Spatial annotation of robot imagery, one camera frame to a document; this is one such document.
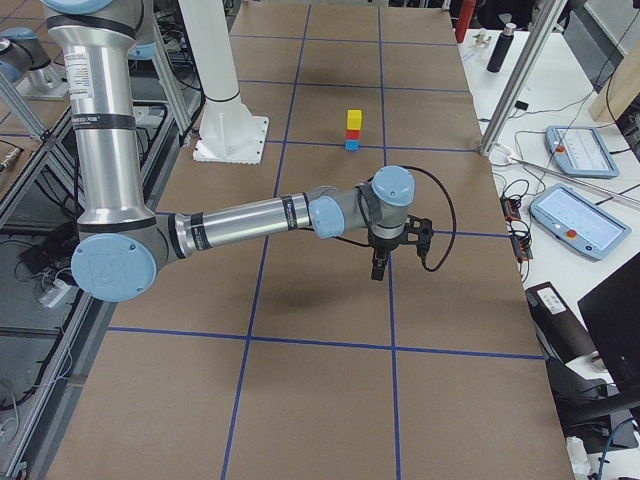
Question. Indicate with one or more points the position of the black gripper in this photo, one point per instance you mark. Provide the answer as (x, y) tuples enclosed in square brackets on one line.
[(383, 246)]

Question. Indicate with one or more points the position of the blue cube block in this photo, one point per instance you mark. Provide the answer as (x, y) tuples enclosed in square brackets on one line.
[(351, 145)]

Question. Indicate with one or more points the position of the red cube block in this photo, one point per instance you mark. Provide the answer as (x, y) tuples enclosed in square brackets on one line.
[(352, 135)]

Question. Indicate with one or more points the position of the yellow cube block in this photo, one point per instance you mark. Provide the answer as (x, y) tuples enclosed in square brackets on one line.
[(354, 120)]

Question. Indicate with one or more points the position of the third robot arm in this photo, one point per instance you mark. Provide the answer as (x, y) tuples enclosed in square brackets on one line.
[(21, 52)]

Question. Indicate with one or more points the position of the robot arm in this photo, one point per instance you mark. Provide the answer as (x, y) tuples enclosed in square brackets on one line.
[(124, 243)]

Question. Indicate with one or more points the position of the orange black electronics board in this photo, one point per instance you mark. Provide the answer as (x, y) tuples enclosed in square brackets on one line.
[(518, 230)]

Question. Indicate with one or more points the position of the black cardboard box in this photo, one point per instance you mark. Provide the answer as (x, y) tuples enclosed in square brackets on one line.
[(560, 327)]

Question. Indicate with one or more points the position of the near teach pendant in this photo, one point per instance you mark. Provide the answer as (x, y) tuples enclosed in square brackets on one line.
[(578, 223)]

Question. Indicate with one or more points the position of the teach pendant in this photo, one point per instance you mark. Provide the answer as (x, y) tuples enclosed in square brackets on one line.
[(578, 223), (580, 152)]

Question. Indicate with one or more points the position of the far teach pendant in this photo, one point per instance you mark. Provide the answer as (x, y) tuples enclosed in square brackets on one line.
[(580, 152)]

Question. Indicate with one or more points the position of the black computer monitor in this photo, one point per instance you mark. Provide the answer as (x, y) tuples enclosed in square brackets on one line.
[(611, 314)]

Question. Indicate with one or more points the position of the black water bottle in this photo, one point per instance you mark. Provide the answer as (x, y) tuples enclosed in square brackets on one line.
[(501, 48)]

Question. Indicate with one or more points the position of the red bottle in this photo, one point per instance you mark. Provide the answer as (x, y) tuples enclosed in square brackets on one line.
[(465, 16)]

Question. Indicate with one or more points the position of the white power strip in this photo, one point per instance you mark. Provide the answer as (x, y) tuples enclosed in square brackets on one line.
[(55, 293)]

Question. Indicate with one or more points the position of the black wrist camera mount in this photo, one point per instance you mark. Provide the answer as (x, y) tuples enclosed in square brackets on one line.
[(418, 232)]

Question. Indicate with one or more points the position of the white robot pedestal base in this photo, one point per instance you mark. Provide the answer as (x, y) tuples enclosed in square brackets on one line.
[(228, 132)]

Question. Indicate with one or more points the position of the aluminium frame post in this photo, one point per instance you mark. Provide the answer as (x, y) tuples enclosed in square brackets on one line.
[(532, 49)]

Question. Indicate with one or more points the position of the aluminium frame cage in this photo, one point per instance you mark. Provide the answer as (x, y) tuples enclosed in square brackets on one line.
[(46, 352)]

